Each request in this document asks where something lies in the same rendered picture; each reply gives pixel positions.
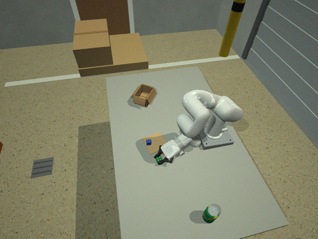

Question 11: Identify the tan square mat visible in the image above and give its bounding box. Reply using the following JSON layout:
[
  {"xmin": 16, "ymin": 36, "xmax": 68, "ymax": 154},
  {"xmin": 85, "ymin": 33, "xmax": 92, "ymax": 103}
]
[{"xmin": 142, "ymin": 132, "xmax": 166, "ymax": 154}]

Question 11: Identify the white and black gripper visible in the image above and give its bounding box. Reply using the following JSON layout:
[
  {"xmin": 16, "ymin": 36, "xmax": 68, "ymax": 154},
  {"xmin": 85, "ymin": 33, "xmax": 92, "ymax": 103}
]
[{"xmin": 154, "ymin": 139, "xmax": 181, "ymax": 165}]

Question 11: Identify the brown cardboard box with flaps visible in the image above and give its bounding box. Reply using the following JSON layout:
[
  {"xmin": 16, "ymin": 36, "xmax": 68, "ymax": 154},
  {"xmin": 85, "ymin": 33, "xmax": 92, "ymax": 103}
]
[{"xmin": 130, "ymin": 84, "xmax": 156, "ymax": 107}]

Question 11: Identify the green drink can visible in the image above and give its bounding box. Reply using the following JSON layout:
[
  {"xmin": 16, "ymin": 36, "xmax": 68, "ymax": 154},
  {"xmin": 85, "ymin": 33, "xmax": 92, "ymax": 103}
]
[{"xmin": 202, "ymin": 205, "xmax": 219, "ymax": 223}]

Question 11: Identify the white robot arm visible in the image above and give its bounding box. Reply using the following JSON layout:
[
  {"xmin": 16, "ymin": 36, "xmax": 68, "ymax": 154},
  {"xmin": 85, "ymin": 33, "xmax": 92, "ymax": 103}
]
[{"xmin": 174, "ymin": 90, "xmax": 243, "ymax": 155}]

